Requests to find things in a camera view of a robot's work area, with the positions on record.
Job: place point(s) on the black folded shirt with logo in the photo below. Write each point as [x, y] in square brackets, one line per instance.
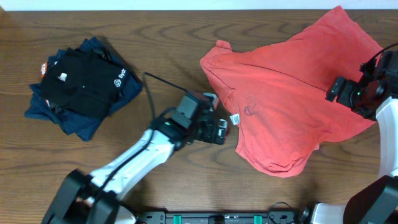
[85, 82]

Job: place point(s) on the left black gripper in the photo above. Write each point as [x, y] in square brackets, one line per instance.
[212, 129]

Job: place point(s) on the red orange t-shirt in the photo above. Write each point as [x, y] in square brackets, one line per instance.
[276, 94]

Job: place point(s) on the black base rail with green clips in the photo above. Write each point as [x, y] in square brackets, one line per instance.
[279, 216]

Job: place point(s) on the navy blue folded shirt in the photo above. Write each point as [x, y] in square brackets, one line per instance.
[70, 121]

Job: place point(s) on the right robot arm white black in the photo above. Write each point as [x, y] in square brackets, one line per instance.
[373, 97]

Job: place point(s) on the orange folded garment in pile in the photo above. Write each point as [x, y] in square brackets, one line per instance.
[43, 69]

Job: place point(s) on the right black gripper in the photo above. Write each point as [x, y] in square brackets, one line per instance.
[344, 98]

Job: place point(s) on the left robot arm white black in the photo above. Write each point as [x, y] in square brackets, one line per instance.
[96, 197]

